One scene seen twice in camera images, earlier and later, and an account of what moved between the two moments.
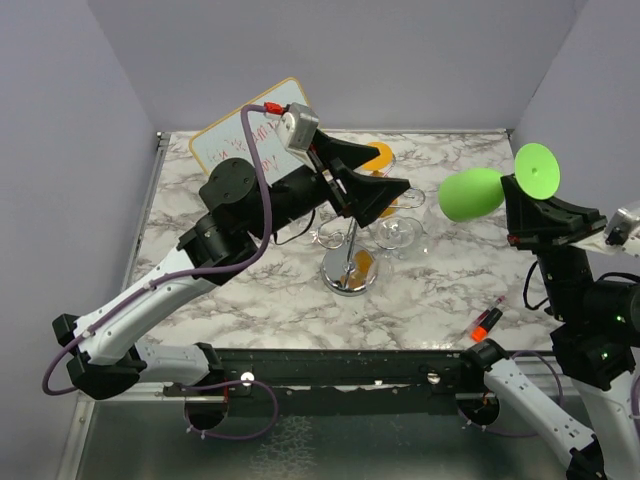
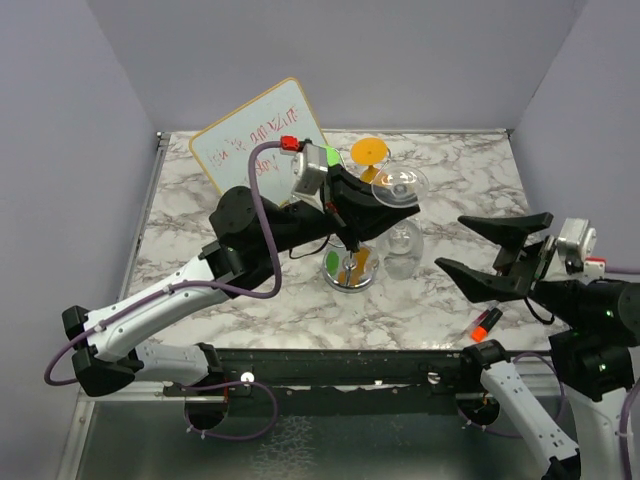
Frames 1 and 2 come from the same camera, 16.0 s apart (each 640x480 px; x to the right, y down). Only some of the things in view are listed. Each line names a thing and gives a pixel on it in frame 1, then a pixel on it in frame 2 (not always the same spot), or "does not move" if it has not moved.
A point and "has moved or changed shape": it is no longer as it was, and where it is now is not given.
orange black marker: [480, 333] does not move
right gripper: [546, 222] to [520, 264]
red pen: [479, 319] does not move
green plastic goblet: [475, 194] has moved or changed shape
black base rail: [348, 381] does not move
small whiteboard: [227, 138] does not move
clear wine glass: [395, 235] has moved or changed shape
